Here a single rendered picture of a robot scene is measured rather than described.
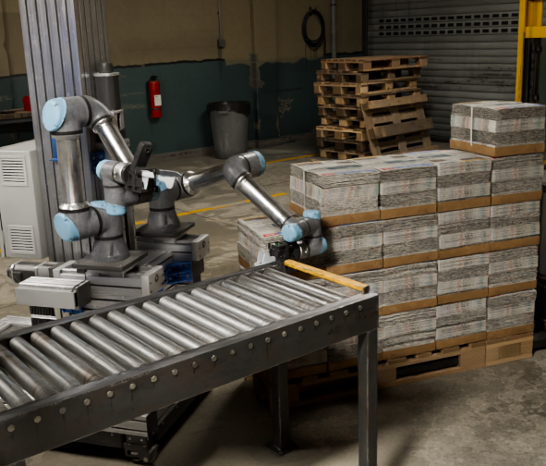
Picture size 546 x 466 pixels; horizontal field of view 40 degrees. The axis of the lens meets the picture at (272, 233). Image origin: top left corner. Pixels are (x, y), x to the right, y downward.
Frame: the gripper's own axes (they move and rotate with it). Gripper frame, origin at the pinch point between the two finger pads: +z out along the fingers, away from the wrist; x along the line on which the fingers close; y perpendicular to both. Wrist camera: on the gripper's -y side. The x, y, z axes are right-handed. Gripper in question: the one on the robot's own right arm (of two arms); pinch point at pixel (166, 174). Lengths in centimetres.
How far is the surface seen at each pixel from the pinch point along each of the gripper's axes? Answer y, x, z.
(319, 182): 7, -98, -16
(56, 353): 50, 43, 6
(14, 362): 51, 55, 3
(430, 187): 8, -146, 11
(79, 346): 49, 36, 8
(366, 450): 94, -54, 50
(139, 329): 47, 17, 11
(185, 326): 45.5, 6.3, 19.5
